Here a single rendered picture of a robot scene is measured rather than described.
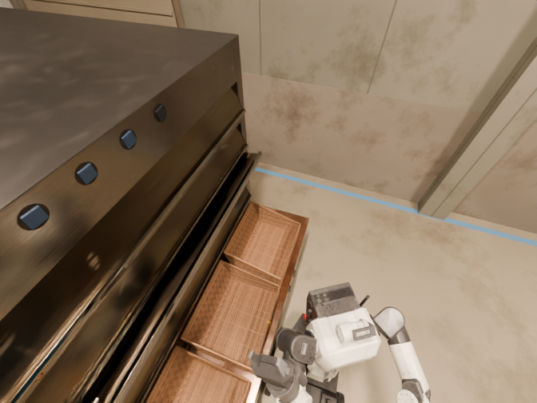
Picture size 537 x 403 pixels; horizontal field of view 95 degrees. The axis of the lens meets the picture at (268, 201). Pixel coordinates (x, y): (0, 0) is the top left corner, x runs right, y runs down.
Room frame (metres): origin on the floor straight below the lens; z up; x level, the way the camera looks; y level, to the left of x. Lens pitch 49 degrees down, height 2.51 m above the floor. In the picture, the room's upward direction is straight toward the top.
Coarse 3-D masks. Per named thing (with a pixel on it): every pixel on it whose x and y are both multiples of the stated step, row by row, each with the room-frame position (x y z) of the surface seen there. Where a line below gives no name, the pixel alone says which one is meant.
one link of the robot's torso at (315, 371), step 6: (306, 366) 0.22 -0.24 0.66; (312, 366) 0.20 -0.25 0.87; (318, 366) 0.20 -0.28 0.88; (306, 372) 0.20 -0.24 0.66; (312, 372) 0.19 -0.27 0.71; (318, 372) 0.19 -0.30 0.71; (324, 372) 0.19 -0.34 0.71; (330, 372) 0.17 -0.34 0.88; (336, 372) 0.17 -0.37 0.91; (312, 378) 0.17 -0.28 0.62; (318, 378) 0.16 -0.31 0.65; (324, 378) 0.16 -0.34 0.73
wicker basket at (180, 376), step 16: (176, 352) 0.27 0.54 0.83; (176, 368) 0.20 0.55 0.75; (192, 368) 0.22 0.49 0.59; (208, 368) 0.22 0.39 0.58; (224, 368) 0.20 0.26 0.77; (160, 384) 0.12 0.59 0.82; (176, 384) 0.13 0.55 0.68; (192, 384) 0.14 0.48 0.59; (208, 384) 0.14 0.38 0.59; (240, 384) 0.14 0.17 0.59; (160, 400) 0.05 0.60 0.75; (176, 400) 0.06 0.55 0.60; (192, 400) 0.06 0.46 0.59; (208, 400) 0.06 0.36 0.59; (224, 400) 0.06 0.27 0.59; (240, 400) 0.06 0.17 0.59
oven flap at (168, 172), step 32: (224, 96) 1.33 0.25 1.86; (192, 128) 1.01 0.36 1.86; (224, 128) 1.20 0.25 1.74; (160, 160) 0.78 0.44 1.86; (192, 160) 0.90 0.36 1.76; (128, 192) 0.60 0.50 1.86; (160, 192) 0.68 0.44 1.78; (96, 224) 0.46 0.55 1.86; (128, 224) 0.51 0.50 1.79; (64, 256) 0.34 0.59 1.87; (96, 256) 0.38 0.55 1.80; (128, 256) 0.42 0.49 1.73; (64, 288) 0.27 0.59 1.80; (96, 288) 0.30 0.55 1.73; (32, 320) 0.19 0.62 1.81; (64, 320) 0.20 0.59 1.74; (0, 352) 0.11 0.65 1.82; (32, 352) 0.12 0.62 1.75; (0, 384) 0.05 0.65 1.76
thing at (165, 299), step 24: (240, 168) 1.25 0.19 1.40; (240, 192) 1.02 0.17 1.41; (216, 216) 0.84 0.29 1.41; (192, 240) 0.69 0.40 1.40; (168, 288) 0.43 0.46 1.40; (144, 312) 0.33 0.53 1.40; (144, 336) 0.23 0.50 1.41; (120, 360) 0.15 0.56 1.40; (144, 360) 0.15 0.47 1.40; (96, 384) 0.08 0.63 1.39
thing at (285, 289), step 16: (304, 224) 1.37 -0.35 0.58; (272, 272) 0.89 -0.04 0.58; (288, 272) 0.89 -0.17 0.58; (288, 288) 0.81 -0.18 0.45; (272, 320) 0.52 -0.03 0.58; (272, 336) 0.41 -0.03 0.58; (192, 352) 0.31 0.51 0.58; (224, 384) 0.14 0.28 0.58; (256, 384) 0.14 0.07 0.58; (256, 400) 0.07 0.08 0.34
